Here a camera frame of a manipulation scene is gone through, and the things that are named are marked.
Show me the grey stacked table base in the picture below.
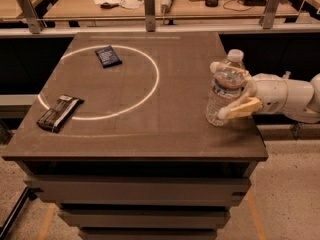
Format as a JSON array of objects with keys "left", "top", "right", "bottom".
[{"left": 25, "top": 175, "right": 251, "bottom": 240}]

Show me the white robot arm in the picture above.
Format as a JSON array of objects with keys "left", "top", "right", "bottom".
[{"left": 207, "top": 62, "right": 319, "bottom": 125}]

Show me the right metal rail bracket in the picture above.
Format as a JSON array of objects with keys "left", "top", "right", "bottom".
[{"left": 258, "top": 0, "right": 292, "bottom": 30}]

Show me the black snack bar wrapper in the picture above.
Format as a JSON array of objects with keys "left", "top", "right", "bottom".
[{"left": 37, "top": 95, "right": 84, "bottom": 133}]

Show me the metal rail bracket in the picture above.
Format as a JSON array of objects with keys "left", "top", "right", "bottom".
[
  {"left": 144, "top": 0, "right": 156, "bottom": 32},
  {"left": 17, "top": 0, "right": 43, "bottom": 34},
  {"left": 258, "top": 0, "right": 292, "bottom": 30}
]

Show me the middle metal rail bracket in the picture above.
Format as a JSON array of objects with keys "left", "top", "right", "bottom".
[{"left": 144, "top": 0, "right": 156, "bottom": 32}]

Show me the right clear sanitizer bottle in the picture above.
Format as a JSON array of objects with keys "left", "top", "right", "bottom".
[{"left": 282, "top": 71, "right": 291, "bottom": 79}]

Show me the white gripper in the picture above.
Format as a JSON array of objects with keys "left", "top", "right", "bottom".
[{"left": 210, "top": 62, "right": 288, "bottom": 120}]

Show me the white handheld tool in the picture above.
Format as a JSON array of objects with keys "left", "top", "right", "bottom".
[{"left": 161, "top": 0, "right": 174, "bottom": 14}]

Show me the clear plastic water bottle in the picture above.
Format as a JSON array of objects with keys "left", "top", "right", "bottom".
[{"left": 206, "top": 49, "right": 245, "bottom": 126}]

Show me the left metal rail bracket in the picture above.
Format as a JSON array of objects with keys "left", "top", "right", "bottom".
[{"left": 17, "top": 0, "right": 43, "bottom": 34}]

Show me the dark blue snack packet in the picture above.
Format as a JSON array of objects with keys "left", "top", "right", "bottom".
[{"left": 95, "top": 46, "right": 122, "bottom": 68}]

